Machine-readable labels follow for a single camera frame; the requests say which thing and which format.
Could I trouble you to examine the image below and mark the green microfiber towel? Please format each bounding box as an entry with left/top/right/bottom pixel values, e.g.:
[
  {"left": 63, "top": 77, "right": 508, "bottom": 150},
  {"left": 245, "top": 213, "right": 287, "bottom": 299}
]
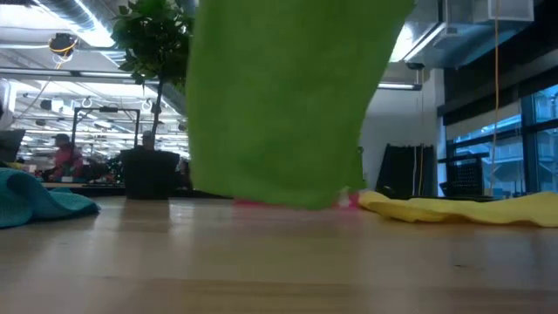
[{"left": 186, "top": 0, "right": 415, "bottom": 211}]

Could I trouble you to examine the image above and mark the yellow microfiber towel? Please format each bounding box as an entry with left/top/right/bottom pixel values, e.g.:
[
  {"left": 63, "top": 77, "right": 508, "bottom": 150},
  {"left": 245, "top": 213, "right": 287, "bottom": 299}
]
[{"left": 357, "top": 189, "right": 558, "bottom": 229}]

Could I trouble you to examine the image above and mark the teal microfiber towel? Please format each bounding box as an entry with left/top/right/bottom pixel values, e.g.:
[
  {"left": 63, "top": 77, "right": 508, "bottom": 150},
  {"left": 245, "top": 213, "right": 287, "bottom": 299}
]
[{"left": 0, "top": 167, "right": 101, "bottom": 229}]

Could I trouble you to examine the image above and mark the ceiling cord reel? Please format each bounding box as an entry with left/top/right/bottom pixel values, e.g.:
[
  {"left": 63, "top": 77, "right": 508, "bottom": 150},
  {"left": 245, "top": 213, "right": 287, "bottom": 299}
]
[{"left": 47, "top": 32, "right": 79, "bottom": 58}]

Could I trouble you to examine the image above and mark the black aluminium table frame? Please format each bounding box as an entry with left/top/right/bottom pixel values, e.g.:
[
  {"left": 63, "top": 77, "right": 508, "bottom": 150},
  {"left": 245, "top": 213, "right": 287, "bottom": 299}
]
[{"left": 43, "top": 181, "right": 232, "bottom": 200}]

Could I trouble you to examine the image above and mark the pink translucent plastic basket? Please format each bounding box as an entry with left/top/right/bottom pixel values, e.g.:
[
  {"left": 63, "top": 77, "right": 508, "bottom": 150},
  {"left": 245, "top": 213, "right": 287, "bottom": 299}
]
[{"left": 233, "top": 191, "right": 363, "bottom": 209}]

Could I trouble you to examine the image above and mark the black curtain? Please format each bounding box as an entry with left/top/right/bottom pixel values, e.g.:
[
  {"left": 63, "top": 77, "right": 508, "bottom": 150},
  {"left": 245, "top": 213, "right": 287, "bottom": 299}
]
[{"left": 377, "top": 143, "right": 438, "bottom": 197}]

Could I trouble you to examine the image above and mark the black plastic crate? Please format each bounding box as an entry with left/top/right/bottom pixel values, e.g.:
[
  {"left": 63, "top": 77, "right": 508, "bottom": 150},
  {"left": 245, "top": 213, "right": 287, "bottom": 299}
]
[{"left": 438, "top": 152, "right": 486, "bottom": 197}]

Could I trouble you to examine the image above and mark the person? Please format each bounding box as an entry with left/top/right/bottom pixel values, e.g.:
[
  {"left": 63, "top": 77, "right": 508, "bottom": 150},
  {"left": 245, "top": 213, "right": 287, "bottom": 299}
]
[
  {"left": 47, "top": 133, "right": 85, "bottom": 182},
  {"left": 139, "top": 129, "right": 157, "bottom": 152}
]

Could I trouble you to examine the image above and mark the artificial green potted plant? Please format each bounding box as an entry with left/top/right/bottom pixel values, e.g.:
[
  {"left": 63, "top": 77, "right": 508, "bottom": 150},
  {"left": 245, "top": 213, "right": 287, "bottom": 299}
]
[{"left": 109, "top": 0, "right": 195, "bottom": 201}]

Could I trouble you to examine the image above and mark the black camera rig frame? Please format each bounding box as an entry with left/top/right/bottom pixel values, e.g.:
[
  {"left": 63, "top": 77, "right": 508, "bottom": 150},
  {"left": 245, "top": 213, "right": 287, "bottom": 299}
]
[{"left": 69, "top": 106, "right": 141, "bottom": 167}]

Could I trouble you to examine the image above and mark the dark grey monitor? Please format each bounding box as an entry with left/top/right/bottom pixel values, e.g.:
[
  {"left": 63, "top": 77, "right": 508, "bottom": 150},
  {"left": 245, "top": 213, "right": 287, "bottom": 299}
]
[{"left": 0, "top": 128, "right": 26, "bottom": 163}]

